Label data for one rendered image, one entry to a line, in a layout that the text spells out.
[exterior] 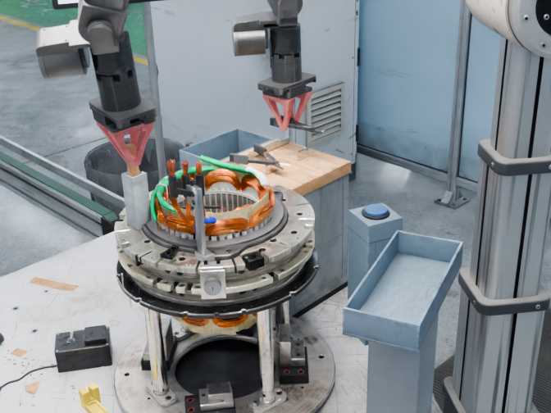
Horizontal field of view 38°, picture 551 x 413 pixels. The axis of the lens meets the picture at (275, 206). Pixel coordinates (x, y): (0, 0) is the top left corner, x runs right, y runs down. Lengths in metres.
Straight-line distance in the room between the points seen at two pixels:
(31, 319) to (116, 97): 0.65
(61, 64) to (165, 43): 3.02
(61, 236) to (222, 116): 0.97
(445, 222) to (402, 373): 2.50
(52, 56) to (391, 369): 0.66
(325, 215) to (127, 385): 0.49
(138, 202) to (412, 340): 0.47
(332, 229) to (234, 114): 2.32
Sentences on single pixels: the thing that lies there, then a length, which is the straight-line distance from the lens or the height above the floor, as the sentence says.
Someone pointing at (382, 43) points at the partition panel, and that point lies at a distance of 3.89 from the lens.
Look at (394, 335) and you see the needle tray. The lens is 1.09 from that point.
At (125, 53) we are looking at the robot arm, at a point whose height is 1.38.
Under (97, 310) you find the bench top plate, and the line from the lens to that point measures 1.66.
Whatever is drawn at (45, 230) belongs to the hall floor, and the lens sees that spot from 3.78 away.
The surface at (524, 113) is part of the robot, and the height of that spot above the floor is 1.25.
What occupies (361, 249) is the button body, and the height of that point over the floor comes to 0.97.
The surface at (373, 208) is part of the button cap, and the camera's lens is 1.41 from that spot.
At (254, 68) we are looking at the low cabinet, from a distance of 3.65.
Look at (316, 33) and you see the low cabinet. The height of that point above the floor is 0.81.
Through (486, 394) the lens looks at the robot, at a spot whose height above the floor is 0.72.
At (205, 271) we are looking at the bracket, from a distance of 1.13.
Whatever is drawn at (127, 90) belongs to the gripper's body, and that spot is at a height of 1.33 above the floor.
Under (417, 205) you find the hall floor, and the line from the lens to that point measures 3.83.
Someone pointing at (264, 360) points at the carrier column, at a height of 0.90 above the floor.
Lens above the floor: 1.66
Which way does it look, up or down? 26 degrees down
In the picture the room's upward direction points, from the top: 2 degrees counter-clockwise
